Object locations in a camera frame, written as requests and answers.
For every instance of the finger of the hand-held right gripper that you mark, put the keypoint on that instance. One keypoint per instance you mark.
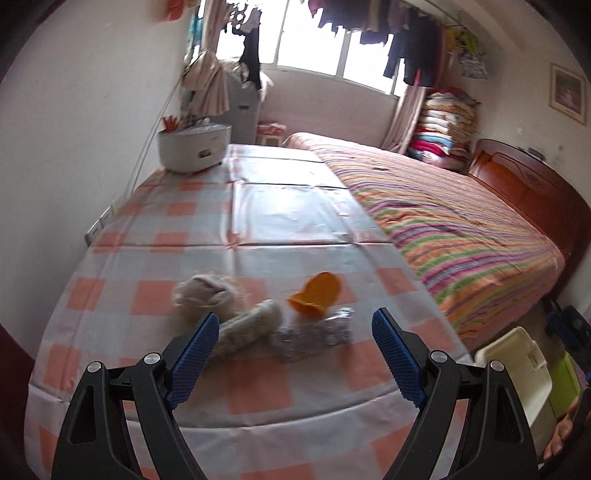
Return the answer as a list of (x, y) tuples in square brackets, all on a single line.
[(575, 332)]

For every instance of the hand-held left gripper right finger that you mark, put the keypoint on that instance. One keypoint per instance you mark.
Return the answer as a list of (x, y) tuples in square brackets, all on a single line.
[(397, 355)]

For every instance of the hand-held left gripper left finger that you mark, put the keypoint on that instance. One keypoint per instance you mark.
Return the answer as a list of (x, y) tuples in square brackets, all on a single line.
[(194, 360)]

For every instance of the grey-white paper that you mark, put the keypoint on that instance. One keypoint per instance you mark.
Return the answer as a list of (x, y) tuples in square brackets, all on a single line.
[(203, 295)]

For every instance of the cream plastic trash bin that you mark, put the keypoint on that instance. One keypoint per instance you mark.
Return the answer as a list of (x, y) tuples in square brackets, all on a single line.
[(512, 364)]

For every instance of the clear plastic packet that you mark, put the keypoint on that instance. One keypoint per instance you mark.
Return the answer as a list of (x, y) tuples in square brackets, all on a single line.
[(309, 339)]

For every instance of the orange plastic piece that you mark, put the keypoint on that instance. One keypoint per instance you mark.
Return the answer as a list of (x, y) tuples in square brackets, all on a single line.
[(318, 290)]

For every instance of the person's right hand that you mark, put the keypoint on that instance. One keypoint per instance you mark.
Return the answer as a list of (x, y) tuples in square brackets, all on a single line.
[(561, 434)]

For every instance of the green plastic basket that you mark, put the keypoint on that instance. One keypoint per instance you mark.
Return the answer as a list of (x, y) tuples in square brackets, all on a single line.
[(563, 383)]

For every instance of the bed with striped sheet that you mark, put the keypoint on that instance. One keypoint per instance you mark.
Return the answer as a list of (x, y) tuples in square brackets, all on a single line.
[(438, 221)]

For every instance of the brown wooden headboard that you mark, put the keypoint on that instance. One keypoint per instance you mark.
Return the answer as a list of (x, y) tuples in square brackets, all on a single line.
[(531, 184)]

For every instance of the pink checked tablecloth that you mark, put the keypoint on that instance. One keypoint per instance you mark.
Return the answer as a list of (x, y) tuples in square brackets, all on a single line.
[(286, 217)]

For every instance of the small grey box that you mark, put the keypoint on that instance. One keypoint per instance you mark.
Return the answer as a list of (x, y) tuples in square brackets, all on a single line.
[(536, 153)]

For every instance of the white round appliance pot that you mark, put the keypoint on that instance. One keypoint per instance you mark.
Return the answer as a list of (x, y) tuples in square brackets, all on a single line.
[(194, 150)]

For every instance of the stack of folded quilts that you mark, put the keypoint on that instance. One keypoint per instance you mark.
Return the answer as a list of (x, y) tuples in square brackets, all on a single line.
[(443, 129)]

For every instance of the beige hanging curtain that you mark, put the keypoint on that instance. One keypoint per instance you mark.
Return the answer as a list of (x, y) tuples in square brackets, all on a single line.
[(406, 120)]

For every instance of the bundle of red utensils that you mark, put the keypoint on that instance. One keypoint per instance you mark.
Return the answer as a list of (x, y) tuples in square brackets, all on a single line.
[(171, 124)]

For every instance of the pink stool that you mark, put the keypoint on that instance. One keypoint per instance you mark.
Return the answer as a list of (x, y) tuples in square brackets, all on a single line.
[(271, 134)]

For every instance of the grey standing appliance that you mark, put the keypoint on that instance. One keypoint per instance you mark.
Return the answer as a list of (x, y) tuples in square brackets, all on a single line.
[(242, 115)]

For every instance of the tied beige curtain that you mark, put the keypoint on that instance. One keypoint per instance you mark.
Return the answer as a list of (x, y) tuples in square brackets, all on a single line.
[(207, 87)]

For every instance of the colourful hanging children's clothes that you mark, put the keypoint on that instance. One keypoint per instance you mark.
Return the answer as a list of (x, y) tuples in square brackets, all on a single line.
[(468, 55)]

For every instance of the black hanging garment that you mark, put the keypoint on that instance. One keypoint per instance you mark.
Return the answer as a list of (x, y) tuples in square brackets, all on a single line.
[(251, 60)]

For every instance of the window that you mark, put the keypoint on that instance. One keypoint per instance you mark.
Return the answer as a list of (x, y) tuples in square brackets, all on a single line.
[(304, 41)]

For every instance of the hanger of small socks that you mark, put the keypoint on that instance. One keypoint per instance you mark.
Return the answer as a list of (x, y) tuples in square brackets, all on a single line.
[(240, 16)]

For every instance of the orange hanging cloth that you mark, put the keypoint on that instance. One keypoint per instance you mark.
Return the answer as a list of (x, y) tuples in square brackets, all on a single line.
[(180, 4)]

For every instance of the white wall socket strip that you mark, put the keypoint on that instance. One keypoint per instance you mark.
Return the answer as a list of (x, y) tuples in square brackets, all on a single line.
[(99, 226)]

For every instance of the framed wall picture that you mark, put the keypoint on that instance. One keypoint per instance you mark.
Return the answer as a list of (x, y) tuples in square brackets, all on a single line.
[(568, 92)]

